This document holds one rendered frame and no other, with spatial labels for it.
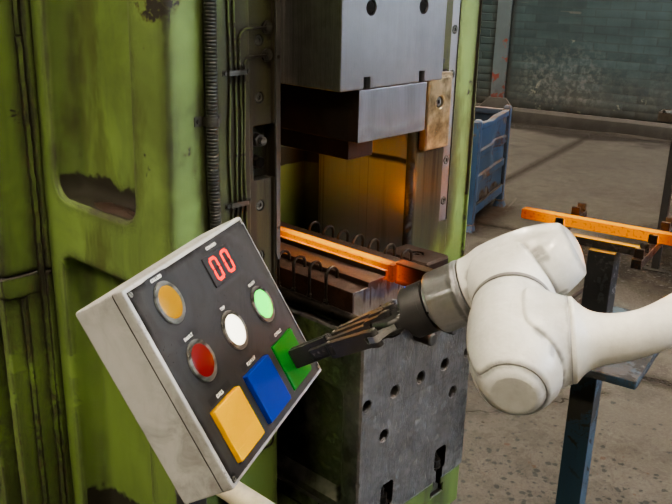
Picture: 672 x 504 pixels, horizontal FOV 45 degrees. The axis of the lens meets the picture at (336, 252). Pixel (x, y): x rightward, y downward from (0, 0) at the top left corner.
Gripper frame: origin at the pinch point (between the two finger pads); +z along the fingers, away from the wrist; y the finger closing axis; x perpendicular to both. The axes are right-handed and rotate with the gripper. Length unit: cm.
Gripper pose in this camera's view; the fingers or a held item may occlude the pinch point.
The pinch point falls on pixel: (312, 350)
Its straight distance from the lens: 122.8
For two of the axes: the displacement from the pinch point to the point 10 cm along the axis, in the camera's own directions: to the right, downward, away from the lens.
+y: 3.1, -3.0, 9.0
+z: -8.3, 3.7, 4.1
